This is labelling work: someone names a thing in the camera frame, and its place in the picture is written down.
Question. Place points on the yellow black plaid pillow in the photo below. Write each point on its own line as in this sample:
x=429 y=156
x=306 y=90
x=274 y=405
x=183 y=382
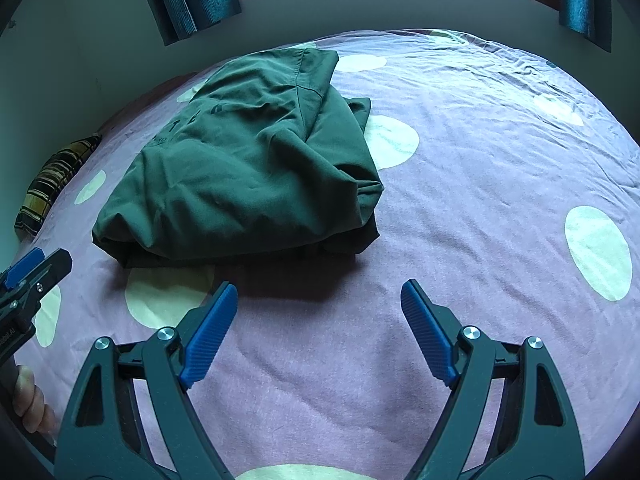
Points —
x=50 y=180

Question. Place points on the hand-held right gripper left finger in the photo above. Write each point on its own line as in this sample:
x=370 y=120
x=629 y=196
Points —
x=210 y=335

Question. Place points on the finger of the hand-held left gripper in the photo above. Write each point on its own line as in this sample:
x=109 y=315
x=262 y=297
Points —
x=50 y=270
x=22 y=264

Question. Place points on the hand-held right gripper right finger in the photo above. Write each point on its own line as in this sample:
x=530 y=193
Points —
x=430 y=335

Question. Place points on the person's left hand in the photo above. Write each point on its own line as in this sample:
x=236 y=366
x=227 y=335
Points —
x=31 y=400

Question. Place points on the narrow teal curtain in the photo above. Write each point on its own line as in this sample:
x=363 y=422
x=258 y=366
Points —
x=582 y=0

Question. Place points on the green zip jacket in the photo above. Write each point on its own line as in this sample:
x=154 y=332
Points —
x=240 y=170

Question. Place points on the pink dotted bed sheet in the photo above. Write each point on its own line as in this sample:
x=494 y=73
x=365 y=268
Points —
x=475 y=185

